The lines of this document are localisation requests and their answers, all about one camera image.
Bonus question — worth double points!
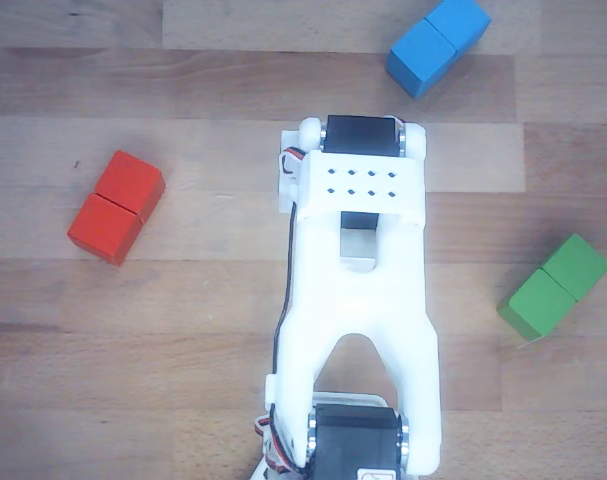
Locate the long red block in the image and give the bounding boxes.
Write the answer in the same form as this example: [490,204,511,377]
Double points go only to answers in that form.
[66,149,167,267]

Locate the long blue block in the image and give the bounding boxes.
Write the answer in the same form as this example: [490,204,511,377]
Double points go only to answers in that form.
[385,0,493,100]

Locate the long green block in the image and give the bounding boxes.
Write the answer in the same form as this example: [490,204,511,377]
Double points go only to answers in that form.
[496,232,607,343]

